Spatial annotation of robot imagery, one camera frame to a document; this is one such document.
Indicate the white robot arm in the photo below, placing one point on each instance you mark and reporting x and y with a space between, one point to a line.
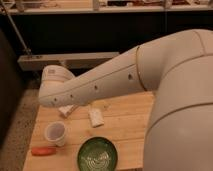
179 69

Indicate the white folded cloth piece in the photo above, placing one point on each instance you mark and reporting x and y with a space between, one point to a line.
95 116

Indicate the small white box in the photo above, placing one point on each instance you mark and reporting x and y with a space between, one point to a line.
66 110

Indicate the clear plastic cup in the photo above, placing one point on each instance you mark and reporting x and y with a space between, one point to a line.
55 133

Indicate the metal diagonal pole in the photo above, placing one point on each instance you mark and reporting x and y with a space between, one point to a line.
26 49

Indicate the orange carrot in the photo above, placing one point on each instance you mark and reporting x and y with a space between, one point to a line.
43 151

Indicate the wooden shelf with items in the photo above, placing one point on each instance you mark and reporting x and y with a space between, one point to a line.
101 6

